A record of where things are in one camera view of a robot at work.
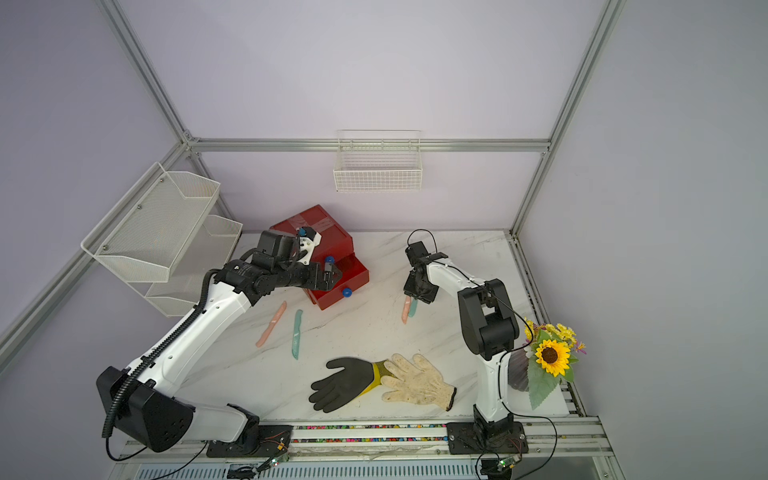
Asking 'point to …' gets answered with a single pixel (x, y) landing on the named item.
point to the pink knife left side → (272, 323)
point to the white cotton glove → (421, 383)
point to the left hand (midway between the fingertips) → (324, 276)
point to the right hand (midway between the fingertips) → (417, 297)
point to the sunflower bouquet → (549, 350)
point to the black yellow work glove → (355, 379)
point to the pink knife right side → (406, 309)
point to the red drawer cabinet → (335, 245)
